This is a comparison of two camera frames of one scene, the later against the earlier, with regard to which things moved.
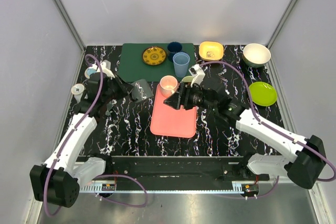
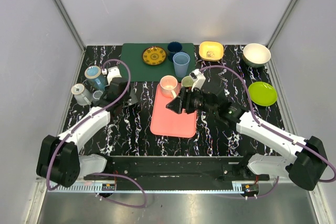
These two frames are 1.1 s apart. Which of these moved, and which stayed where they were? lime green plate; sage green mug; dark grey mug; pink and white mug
Moved: dark grey mug
Stayed: sage green mug; lime green plate; pink and white mug
